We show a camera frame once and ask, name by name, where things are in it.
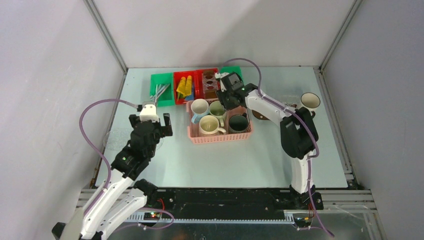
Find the green bin with toothbrushes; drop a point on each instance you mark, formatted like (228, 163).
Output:
(167, 98)

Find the red bin with holder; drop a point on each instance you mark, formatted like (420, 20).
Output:
(198, 85)

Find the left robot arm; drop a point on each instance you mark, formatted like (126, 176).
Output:
(122, 193)

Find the pink perforated basket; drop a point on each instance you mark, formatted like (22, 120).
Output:
(193, 129)

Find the green bin far right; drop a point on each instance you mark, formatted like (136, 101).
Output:
(230, 69)

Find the brown wooden oval tray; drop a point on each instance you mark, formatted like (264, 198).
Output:
(259, 116)

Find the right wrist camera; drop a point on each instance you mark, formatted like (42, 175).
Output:
(229, 81)

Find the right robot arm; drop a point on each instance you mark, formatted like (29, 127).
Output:
(298, 134)

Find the white mug blue handle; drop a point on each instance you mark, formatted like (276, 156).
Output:
(199, 108)

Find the cream mug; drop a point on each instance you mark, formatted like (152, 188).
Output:
(210, 126)

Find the black mug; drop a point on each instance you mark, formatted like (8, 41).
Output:
(238, 123)

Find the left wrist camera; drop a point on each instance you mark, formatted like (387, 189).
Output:
(148, 112)

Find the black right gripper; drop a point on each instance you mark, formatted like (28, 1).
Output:
(221, 95)

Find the light green mug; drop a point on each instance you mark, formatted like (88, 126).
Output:
(217, 110)

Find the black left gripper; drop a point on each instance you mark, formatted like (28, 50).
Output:
(164, 131)

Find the clear textured toothbrush holder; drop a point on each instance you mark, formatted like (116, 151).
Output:
(291, 106)

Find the white toothbrush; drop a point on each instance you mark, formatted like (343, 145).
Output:
(159, 90)

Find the green toothpaste tube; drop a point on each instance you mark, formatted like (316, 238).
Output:
(180, 96)

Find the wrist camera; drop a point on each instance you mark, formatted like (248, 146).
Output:
(148, 112)
(229, 81)

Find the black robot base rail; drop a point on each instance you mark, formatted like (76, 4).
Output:
(227, 204)

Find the brown wooden toothbrush holder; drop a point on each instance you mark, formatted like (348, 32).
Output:
(209, 83)

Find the clear textured oval tray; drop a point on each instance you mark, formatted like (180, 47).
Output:
(116, 139)

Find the white mug dark rim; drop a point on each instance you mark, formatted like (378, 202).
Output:
(310, 101)

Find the red bin with toothpaste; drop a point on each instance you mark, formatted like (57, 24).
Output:
(176, 78)

